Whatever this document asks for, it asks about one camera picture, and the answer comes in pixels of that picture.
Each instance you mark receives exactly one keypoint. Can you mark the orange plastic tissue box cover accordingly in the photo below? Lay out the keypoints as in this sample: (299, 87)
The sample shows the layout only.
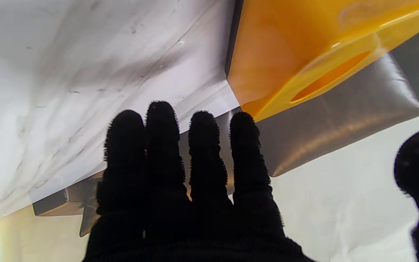
(275, 43)

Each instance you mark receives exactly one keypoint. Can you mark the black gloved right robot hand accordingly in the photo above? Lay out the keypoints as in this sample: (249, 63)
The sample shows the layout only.
(180, 218)

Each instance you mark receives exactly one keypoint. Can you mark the brown leather sofa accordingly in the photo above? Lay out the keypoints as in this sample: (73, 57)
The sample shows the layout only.
(340, 120)

